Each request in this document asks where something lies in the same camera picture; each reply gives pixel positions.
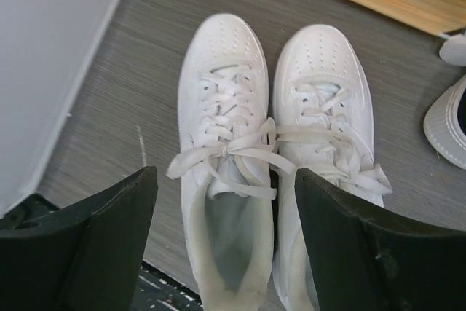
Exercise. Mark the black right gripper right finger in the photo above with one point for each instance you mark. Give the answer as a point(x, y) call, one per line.
point(364, 257)

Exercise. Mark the black white sneaker left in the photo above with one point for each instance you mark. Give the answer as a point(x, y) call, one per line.
point(452, 51)

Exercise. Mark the frosted white cabinet door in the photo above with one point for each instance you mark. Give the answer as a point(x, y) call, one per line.
point(47, 47)

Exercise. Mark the white leather sneaker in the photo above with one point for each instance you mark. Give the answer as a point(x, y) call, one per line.
point(227, 148)
point(323, 112)

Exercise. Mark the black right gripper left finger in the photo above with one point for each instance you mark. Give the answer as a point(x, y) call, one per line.
point(86, 256)

